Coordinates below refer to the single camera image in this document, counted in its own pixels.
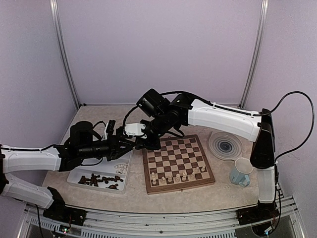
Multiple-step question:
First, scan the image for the left aluminium frame post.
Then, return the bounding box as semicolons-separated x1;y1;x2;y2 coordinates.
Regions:
50;0;81;110

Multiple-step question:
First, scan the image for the light chess pieces pile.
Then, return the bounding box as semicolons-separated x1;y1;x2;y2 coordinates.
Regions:
114;163;128;174

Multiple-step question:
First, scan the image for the right aluminium frame post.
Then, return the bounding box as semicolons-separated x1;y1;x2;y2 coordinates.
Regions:
239;0;269;109

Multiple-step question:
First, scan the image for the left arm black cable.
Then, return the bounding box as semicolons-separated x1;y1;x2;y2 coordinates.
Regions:
0;143;57;152

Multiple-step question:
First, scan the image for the white plastic divided tray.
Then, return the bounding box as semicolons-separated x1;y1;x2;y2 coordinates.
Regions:
67;151;133;194

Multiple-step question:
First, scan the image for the white chess queen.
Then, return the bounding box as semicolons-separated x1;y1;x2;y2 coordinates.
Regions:
181;171;188;181

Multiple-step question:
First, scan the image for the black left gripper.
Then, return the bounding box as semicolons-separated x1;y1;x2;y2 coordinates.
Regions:
78;133;135;161

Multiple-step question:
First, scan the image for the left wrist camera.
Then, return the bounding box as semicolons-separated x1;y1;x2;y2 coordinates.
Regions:
102;120;116;140

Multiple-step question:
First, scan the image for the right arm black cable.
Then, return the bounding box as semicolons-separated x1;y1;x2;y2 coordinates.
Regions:
160;90;314;162

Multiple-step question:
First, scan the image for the wooden chess board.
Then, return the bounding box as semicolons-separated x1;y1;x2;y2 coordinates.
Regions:
142;134;215;195

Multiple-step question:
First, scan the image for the white chess king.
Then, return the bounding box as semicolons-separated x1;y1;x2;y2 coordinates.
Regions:
174;174;180;183

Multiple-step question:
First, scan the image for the aluminium frame post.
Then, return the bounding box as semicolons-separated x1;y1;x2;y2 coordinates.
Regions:
50;0;81;110
239;0;269;109

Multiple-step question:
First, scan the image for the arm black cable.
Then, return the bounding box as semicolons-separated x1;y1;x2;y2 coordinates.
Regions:
0;143;57;152
160;90;314;162

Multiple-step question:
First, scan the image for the blue spiral ceramic plate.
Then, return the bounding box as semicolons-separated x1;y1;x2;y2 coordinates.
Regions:
208;132;243;161

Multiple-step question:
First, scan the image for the light blue ceramic mug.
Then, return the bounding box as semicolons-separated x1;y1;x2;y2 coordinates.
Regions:
229;157;253;187

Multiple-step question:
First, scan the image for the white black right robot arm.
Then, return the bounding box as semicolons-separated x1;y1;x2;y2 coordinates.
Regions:
136;89;277;220

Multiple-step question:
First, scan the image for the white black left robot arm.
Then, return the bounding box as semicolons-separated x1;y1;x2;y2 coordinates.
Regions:
0;120;144;221

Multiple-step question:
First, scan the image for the front aluminium rail base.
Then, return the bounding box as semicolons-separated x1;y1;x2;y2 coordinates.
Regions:
17;195;305;238

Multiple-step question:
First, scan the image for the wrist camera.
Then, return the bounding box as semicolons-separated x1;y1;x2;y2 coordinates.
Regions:
102;120;116;140
124;123;147;138

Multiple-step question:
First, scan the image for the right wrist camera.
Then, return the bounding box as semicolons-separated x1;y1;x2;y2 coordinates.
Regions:
124;123;147;138

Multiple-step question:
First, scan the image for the dark chess pieces pile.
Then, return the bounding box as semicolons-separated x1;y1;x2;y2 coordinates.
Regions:
77;174;124;190

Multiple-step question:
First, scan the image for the rear aluminium frame rail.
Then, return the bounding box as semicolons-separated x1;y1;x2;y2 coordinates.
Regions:
80;103;241;109

